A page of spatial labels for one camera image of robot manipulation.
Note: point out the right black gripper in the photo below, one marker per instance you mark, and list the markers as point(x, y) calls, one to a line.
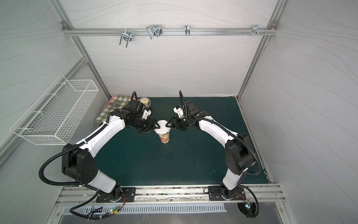
point(178, 123)

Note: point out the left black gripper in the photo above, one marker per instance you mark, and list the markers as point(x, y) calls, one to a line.
point(148, 125)

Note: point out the white plastic cup lid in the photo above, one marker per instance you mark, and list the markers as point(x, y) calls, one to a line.
point(163, 129)

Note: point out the printed paper milk tea cup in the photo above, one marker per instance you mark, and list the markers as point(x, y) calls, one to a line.
point(164, 138)

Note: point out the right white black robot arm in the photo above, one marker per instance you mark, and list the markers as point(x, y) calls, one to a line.
point(240, 158)

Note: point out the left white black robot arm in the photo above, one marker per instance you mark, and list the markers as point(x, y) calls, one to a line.
point(80, 164)

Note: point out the grey bowl with food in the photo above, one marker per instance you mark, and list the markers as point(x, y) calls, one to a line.
point(146, 101)

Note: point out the green checkered cloth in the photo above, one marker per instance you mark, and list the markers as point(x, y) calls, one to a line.
point(108, 109)

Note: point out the pink tray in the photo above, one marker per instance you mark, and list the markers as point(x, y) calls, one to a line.
point(121, 99)

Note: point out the metal U-bolt clamp middle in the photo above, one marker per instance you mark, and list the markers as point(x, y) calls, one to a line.
point(154, 30)

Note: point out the metal u-bolt clamp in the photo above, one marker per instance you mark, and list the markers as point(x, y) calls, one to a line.
point(154, 30)
point(126, 37)

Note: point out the small metal hook clamp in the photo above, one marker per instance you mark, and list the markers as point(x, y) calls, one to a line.
point(187, 30)

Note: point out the metal U-bolt clamp left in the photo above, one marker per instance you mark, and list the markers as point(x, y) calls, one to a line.
point(126, 37)

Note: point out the white ventilation grille strip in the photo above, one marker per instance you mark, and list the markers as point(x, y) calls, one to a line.
point(189, 208)

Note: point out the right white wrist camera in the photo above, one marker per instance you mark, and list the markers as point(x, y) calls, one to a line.
point(179, 111)

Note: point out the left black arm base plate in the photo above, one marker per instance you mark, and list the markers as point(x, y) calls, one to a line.
point(119, 194)

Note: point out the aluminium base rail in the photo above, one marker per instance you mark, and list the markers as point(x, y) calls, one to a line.
point(164, 194)

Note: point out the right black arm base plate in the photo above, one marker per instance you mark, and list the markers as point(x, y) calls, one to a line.
point(221, 193)

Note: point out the white wire basket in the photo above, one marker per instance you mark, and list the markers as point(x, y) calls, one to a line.
point(55, 116)

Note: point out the metal bracket with screws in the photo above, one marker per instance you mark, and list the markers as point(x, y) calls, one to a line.
point(254, 31)

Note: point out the aluminium crossbar rail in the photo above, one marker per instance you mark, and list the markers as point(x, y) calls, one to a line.
point(166, 32)

